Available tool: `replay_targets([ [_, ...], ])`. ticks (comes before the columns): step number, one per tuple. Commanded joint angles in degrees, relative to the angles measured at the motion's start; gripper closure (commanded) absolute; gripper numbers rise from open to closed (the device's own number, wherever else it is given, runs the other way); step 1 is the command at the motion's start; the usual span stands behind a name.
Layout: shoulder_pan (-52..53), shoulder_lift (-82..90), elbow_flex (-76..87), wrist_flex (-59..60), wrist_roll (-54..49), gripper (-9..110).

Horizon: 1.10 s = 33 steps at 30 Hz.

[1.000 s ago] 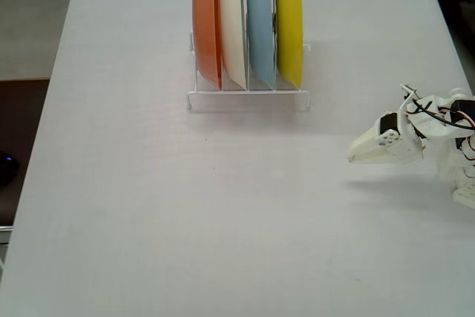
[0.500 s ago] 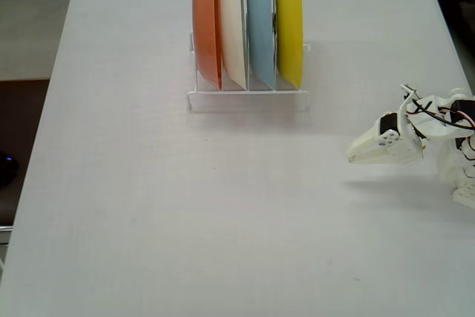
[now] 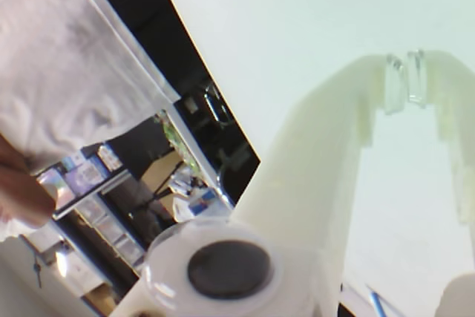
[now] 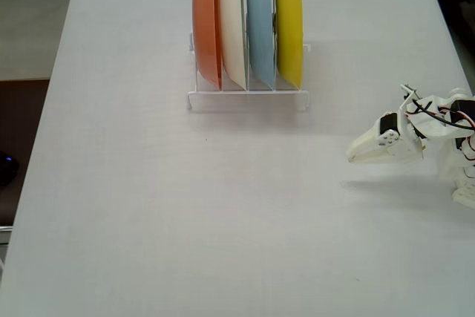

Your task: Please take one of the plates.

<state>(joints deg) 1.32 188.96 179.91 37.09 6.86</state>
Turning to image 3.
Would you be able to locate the person in white shirt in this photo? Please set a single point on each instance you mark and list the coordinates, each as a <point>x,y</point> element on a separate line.
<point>55,53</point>

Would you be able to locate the person's bare forearm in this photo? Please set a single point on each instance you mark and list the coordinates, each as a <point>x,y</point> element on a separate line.
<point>22,191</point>

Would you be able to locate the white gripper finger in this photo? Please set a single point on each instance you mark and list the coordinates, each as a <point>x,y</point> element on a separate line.
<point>308,168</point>
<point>456,101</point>

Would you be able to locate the hanging keys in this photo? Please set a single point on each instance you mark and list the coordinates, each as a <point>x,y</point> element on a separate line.
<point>37,268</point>

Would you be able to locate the green plant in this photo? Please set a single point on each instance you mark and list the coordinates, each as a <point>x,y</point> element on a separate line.
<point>172,135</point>

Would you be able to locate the white plastic bag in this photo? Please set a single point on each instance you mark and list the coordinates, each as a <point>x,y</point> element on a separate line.
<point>182,205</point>

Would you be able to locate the picture display board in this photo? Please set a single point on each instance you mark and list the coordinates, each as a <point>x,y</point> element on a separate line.
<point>85,176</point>

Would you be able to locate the small drawer cabinet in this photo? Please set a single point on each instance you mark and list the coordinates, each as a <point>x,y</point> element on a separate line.
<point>111,231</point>

